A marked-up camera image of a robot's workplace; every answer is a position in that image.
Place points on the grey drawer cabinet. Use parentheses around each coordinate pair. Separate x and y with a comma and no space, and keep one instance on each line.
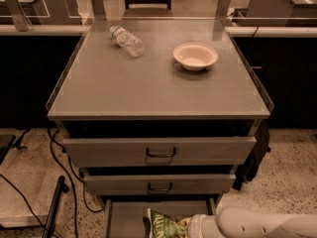
(105,94)

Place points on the grey metal post middle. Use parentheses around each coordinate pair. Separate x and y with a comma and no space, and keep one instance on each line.
(98,9)

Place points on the clear plastic water bottle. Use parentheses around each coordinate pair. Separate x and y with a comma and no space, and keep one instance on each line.
(132,45)

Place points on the grey middle drawer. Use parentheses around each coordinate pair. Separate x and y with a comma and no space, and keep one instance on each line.
(159,184)

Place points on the grey drawer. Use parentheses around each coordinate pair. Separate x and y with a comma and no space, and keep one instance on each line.
(145,152)
(128,219)
(159,184)

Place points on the grey metal post left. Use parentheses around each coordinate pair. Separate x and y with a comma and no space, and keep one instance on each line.
(21,22)

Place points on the grey metal post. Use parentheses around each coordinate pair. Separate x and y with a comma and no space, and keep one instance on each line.
(21,22)
(222,8)
(98,9)

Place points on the grey top drawer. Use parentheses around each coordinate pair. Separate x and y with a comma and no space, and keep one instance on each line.
(145,152)

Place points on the black bar on floor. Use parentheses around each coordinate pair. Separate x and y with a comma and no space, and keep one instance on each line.
(60,188)

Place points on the green jalapeno chip bag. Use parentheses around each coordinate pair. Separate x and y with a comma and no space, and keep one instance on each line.
(160,225)

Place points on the white paper bowl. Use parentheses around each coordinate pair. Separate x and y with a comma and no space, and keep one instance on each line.
(195,56)

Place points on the grey metal post right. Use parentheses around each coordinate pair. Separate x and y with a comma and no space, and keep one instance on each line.
(222,8)

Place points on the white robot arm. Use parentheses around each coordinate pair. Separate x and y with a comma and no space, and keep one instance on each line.
(239,222)

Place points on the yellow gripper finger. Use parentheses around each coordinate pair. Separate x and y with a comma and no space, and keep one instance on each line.
(182,228)

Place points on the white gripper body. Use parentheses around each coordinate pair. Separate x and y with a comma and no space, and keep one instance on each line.
(195,227)

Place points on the grey bottom drawer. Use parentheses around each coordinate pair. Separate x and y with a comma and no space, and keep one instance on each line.
(128,219)

